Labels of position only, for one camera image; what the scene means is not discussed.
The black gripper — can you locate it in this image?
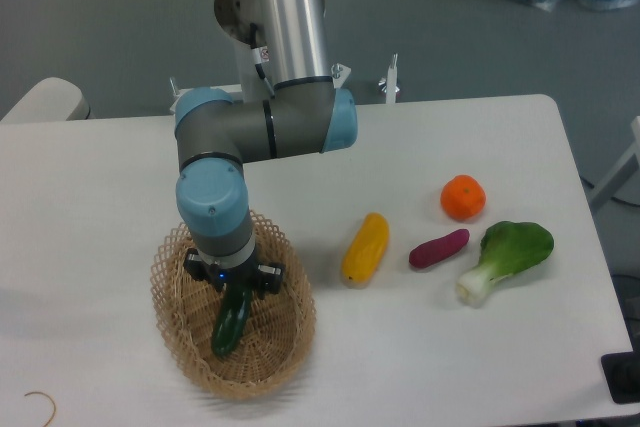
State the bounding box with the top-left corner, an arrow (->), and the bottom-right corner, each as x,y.
183,248 -> 286,298

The dark green cucumber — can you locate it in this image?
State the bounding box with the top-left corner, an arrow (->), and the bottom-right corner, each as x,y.
211,284 -> 253,358

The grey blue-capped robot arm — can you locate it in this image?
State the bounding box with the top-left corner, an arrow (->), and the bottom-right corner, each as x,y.
174,0 -> 358,295

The woven wicker basket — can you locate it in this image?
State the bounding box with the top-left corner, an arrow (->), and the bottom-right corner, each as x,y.
151,213 -> 316,400

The yellow pepper toy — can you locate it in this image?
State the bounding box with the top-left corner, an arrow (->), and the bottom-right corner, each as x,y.
341,212 -> 390,286

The purple sweet potato toy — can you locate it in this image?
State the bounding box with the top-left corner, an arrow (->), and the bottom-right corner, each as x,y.
409,228 -> 470,270

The orange tangerine toy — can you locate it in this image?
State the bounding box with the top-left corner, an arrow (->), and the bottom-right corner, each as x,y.
440,175 -> 486,221

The green bok choy toy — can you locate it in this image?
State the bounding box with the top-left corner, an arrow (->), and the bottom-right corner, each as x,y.
455,221 -> 555,306

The tan rubber band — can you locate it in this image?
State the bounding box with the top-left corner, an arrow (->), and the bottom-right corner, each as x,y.
23,391 -> 58,425

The white chair left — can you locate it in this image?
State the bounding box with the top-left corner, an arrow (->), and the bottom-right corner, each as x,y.
1,77 -> 93,125

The black device at table edge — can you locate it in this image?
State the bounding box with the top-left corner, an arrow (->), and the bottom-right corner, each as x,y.
601,352 -> 639,404

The white furniture leg right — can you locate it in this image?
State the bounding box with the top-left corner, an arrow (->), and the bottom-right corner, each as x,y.
587,117 -> 639,213

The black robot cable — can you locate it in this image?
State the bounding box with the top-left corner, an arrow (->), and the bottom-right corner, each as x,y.
249,22 -> 276,98

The white base frame with bolts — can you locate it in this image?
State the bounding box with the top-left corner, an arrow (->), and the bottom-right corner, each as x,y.
169,53 -> 401,115

